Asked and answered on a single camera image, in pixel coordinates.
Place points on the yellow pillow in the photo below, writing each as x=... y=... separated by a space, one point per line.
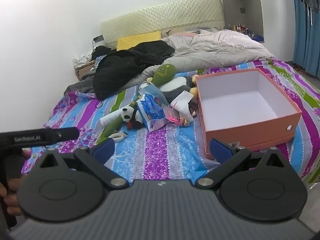
x=135 y=41

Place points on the white tube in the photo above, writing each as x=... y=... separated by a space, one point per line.
x=110 y=118

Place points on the grey white penguin plush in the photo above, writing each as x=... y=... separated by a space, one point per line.
x=178 y=91

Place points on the white blue tissue pack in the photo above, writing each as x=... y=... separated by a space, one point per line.
x=156 y=124

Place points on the small blue packet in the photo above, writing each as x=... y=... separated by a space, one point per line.
x=100 y=59

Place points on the red snack packet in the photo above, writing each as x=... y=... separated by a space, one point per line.
x=132 y=125

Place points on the white plastic bag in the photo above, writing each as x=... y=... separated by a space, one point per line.
x=183 y=102

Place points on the blue curtain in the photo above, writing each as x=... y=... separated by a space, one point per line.
x=302 y=42

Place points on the pale grey duvet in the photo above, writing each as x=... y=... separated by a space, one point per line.
x=212 y=47

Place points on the person's left hand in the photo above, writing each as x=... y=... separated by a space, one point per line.
x=11 y=200

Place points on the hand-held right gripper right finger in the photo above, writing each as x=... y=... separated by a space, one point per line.
x=221 y=150

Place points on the striped floral bedsheet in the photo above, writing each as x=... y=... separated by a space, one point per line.
x=160 y=152

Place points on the row of small bottles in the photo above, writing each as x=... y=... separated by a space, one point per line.
x=241 y=28

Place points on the blue plastic bag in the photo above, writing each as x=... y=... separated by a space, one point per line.
x=148 y=106

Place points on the crumpled white cloth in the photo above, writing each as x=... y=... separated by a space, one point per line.
x=81 y=57

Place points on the orange cardboard box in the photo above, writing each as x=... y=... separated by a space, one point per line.
x=250 y=130

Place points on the pink grey patterned pillow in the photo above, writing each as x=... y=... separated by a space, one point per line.
x=185 y=33

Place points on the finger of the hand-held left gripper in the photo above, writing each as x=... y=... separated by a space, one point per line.
x=70 y=133

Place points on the dark grey blanket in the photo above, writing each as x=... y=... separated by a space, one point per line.
x=80 y=86

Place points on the black bag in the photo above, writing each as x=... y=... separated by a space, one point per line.
x=100 y=51

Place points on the brown cardboard box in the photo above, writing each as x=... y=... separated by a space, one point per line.
x=83 y=70

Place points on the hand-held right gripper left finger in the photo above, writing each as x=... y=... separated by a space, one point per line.
x=103 y=149

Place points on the pink fringed trinket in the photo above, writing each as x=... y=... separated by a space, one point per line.
x=173 y=117

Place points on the small panda plush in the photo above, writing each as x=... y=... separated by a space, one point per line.
x=127 y=113

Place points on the green plush massage stick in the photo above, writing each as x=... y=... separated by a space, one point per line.
x=163 y=75

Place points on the black charger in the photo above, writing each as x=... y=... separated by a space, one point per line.
x=98 y=38

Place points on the cream quilted headboard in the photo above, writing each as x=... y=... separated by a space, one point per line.
x=162 y=15

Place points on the black jacket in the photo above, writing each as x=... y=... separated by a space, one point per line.
x=120 y=67

